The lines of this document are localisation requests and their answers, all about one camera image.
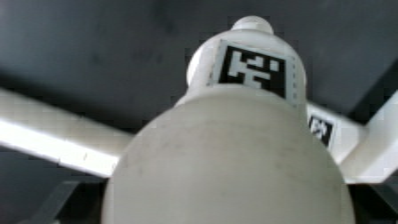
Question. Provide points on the white lamp base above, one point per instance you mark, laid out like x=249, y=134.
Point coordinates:
x=336, y=130

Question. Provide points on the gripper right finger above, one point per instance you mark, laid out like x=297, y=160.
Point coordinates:
x=382, y=205

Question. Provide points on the white U-shaped fence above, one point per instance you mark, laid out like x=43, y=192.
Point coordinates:
x=57, y=136

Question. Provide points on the white lamp bulb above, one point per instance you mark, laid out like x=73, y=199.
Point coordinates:
x=224, y=165

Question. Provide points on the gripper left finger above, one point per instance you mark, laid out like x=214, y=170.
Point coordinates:
x=45, y=215

